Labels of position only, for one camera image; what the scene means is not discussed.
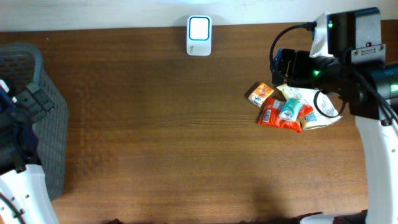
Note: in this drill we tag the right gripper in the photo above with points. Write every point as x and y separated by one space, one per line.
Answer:
295 60

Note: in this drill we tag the orange tissue pack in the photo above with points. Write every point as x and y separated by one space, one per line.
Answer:
260 94

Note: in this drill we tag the teal tissue pack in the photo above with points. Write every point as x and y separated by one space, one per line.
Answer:
291 109

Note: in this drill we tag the cream snack bag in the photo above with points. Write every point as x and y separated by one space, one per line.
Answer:
323 115

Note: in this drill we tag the red snack bag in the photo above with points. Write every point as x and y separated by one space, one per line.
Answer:
271 111

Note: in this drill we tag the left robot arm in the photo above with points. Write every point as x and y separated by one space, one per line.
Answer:
24 195

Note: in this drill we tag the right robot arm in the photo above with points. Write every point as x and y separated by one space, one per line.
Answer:
348 58

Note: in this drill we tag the white barcode scanner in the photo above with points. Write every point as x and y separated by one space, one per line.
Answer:
199 35

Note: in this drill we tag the grey plastic mesh basket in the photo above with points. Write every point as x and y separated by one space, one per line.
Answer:
23 63

